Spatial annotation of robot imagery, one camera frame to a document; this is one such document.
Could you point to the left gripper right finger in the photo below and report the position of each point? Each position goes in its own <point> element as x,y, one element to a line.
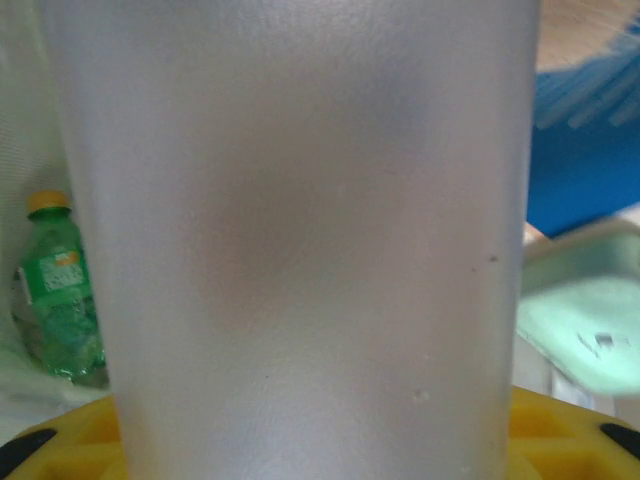
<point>560,445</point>

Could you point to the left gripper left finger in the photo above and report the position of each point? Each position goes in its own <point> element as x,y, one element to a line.
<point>75,450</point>

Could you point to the green bottle yellow cap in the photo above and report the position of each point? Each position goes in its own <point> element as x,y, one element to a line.
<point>55,300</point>

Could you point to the frosted plastic cup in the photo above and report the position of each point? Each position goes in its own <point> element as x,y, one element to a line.
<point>300,225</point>

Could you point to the mint green zip case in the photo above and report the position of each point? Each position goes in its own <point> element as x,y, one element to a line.
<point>575,310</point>

